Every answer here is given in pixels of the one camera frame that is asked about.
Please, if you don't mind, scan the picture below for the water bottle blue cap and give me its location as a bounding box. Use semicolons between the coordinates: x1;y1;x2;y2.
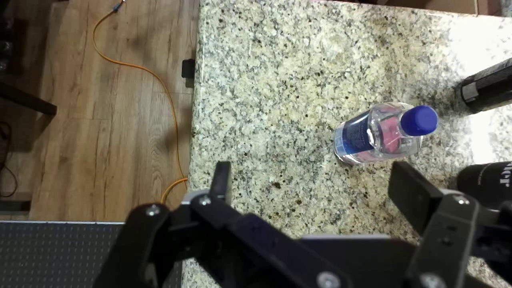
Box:
333;102;439;164

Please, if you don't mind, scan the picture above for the orange cable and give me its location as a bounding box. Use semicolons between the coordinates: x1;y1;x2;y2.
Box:
91;0;189;204

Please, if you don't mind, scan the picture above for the black soda can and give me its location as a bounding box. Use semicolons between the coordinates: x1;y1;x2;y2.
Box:
455;57;512;113

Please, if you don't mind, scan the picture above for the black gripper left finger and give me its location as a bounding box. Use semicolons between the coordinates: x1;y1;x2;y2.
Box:
95;161;343;288

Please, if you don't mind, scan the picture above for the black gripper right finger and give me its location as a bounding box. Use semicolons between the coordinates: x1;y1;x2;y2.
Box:
387;161;512;288

